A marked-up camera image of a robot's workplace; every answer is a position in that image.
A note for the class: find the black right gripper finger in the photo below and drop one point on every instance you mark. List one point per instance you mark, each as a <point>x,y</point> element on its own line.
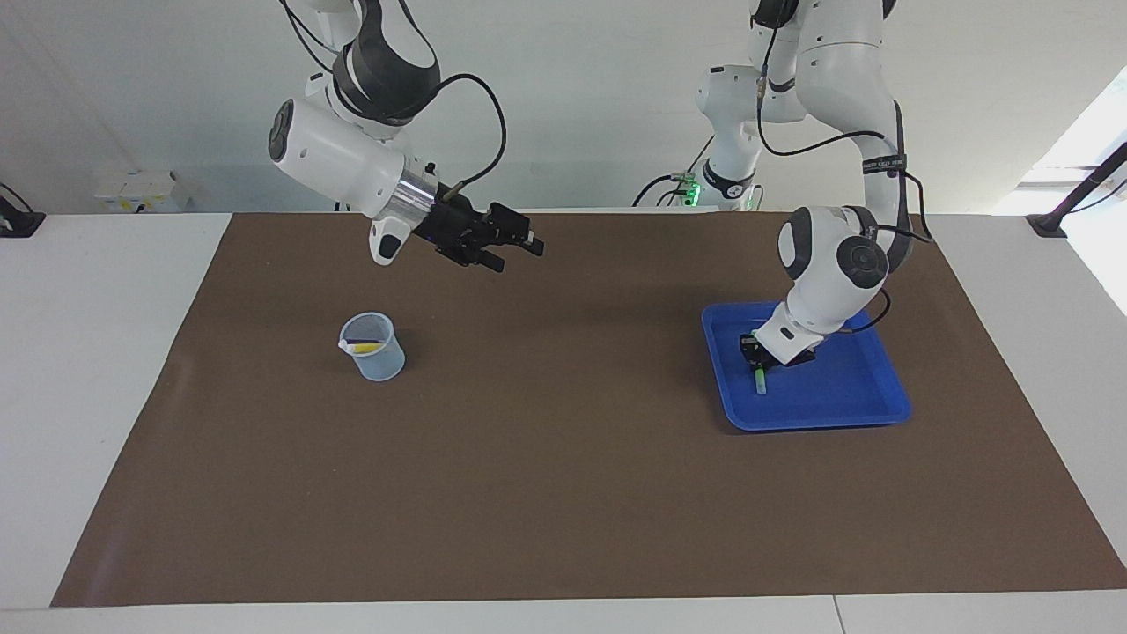
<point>484,257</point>
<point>511,231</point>

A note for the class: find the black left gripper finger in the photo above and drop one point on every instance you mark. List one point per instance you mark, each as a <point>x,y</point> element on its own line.
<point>750,346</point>
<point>758,364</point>

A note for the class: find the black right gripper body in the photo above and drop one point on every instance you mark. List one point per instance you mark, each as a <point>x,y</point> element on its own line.
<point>449,229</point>

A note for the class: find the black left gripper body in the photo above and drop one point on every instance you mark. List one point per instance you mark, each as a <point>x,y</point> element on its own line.
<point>779,361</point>

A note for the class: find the green pen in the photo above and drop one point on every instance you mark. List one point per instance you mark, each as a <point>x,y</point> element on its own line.
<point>760,383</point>

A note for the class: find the yellow pen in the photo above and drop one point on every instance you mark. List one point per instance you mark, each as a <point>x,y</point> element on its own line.
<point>361,349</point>

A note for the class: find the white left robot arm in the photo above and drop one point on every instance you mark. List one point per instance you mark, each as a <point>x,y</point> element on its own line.
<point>828,264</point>

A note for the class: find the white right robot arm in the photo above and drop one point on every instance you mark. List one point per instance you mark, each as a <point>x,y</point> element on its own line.
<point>335,163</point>

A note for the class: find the blue plastic tray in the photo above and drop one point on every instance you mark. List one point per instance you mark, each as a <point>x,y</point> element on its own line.
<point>854,396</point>

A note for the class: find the clear plastic cup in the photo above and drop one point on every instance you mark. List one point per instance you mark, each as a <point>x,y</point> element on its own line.
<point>379,365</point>

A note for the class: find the brown table mat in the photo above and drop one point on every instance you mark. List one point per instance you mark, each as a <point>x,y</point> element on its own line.
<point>563,484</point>

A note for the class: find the black clamp stand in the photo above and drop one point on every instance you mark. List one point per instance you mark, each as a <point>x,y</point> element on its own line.
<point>1048,224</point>

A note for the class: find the white power strip box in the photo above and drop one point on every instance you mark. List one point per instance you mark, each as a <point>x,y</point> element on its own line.
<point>141,194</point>

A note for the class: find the black table mount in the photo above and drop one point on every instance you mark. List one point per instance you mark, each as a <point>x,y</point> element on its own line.
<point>18,222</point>

